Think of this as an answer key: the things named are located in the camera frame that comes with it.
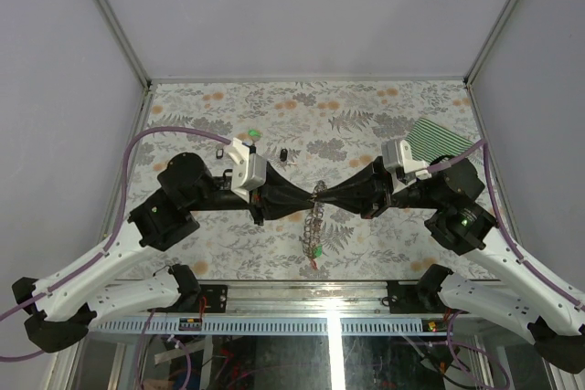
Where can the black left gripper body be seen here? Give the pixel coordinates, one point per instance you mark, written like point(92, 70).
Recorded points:
point(230, 201)

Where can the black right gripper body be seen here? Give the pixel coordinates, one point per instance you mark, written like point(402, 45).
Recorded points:
point(386, 195)

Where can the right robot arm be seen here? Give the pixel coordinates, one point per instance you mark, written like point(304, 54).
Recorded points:
point(546, 311)

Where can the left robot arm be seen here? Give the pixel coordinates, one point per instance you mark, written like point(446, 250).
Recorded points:
point(63, 307)

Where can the green striped cloth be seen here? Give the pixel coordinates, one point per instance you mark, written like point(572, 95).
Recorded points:
point(428, 141)

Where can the floral table mat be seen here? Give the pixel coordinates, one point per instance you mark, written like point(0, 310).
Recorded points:
point(331, 129)

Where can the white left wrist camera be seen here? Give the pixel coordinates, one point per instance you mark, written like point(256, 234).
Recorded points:
point(249, 169)

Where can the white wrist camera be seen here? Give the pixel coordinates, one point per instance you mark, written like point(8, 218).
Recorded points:
point(404, 159)
point(249, 169)

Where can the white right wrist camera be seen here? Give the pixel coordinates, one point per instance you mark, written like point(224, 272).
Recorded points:
point(404, 159)

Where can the aluminium front rail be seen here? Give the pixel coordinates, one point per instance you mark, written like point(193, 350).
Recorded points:
point(372, 307)

